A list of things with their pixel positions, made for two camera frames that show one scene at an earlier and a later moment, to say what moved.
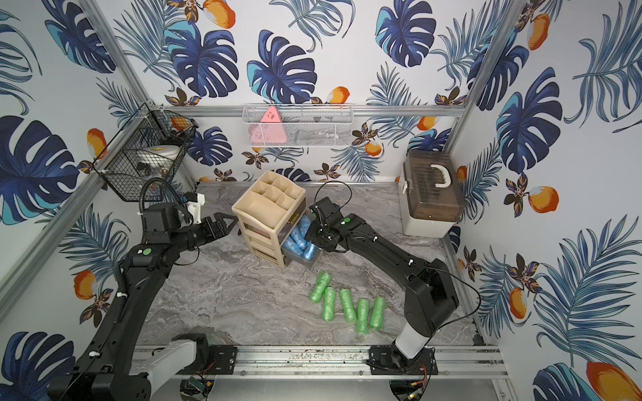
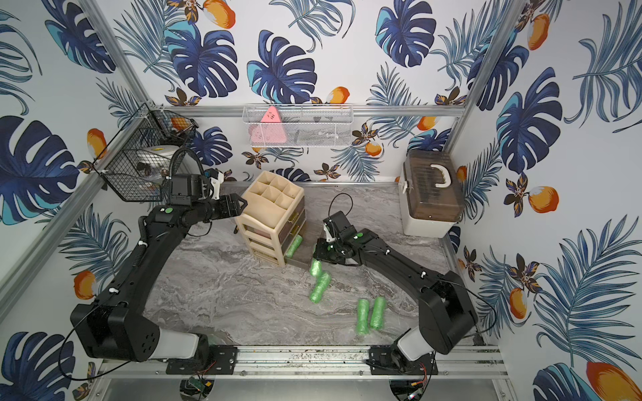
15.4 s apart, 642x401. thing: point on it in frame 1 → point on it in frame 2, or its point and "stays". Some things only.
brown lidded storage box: (430, 193) stays
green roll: (348, 306) → (294, 246)
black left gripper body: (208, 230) → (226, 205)
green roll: (328, 307) → (316, 267)
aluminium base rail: (473, 361) stays
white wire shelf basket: (298, 125) stays
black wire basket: (141, 160) stays
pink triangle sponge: (270, 129) stays
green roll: (323, 281) stays
